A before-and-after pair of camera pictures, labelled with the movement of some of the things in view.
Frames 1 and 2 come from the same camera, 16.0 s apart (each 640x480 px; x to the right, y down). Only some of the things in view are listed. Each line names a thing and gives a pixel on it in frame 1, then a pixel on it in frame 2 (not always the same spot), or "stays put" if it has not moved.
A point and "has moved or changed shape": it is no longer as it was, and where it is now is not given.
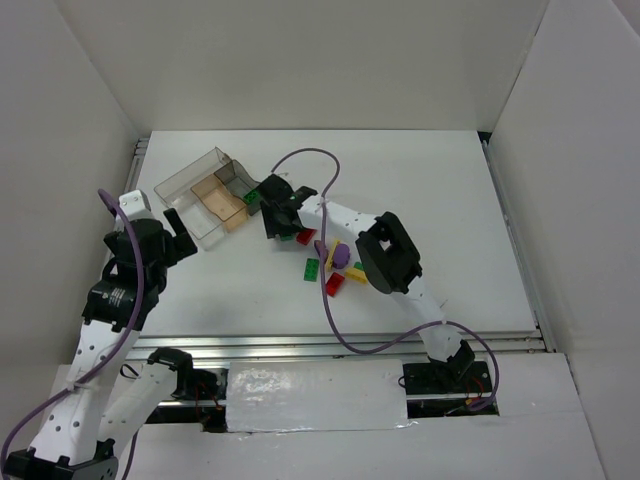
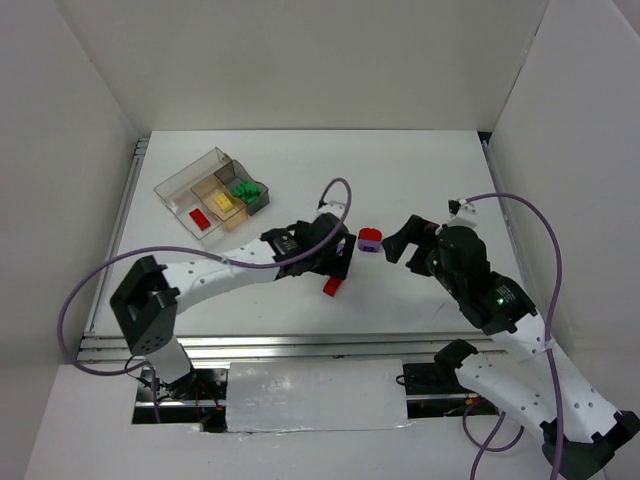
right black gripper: [279, 212] → [417, 245]
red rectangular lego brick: [305, 236] has moved or changed shape
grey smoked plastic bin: [238, 181] stays put
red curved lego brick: [334, 284] stays put
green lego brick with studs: [251, 196] → [244, 189]
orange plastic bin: [230, 208] stays put
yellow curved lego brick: [358, 276] → [223, 202]
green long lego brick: [311, 269] has moved or changed shape
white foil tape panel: [291, 395] stays put
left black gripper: [167, 240] → [338, 256]
